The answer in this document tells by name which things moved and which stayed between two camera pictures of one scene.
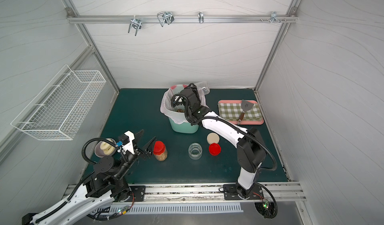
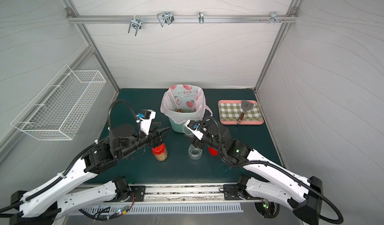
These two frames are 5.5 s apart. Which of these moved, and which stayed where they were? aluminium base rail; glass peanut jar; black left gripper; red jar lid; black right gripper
Moved: black right gripper; black left gripper
Stayed: aluminium base rail; red jar lid; glass peanut jar
